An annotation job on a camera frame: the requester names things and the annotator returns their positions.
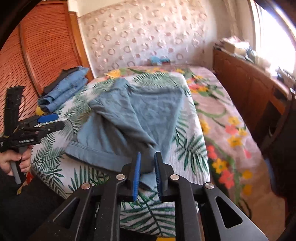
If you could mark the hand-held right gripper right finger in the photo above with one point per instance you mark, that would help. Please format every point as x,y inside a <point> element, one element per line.
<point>158,176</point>

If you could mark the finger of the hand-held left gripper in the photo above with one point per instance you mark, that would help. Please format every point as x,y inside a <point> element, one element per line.
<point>50,127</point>
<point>47,118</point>

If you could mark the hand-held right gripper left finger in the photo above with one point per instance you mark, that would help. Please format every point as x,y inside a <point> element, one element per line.
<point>137,176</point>

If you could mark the grey-blue pants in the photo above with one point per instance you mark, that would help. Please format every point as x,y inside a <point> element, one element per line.
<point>138,111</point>

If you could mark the person's left hand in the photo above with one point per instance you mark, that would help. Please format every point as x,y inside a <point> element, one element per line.
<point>5,160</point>

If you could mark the yellow plush toy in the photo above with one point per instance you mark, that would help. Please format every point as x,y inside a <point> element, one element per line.
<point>40,111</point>

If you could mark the stack of folded blue jeans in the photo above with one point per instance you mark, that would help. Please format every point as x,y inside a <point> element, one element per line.
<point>67,88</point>

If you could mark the wooden louvered wardrobe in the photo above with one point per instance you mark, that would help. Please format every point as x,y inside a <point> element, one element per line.
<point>41,46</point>

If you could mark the floral blanket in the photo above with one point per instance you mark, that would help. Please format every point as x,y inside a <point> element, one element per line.
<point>222,115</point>

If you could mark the person's dark clothing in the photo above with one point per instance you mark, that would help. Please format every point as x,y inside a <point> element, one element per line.
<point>23,213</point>

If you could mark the small blue box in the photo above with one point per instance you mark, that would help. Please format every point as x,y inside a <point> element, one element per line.
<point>159,60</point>

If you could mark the wooden cabinet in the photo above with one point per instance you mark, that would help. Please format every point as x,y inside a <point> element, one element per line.
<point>242,88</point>

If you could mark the sheer curtain with circles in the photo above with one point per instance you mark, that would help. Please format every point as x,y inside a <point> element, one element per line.
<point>143,30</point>

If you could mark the pile of clutter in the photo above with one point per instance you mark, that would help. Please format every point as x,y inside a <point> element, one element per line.
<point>238,47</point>

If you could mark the bright window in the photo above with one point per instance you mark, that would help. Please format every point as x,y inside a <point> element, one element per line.
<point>272,34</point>

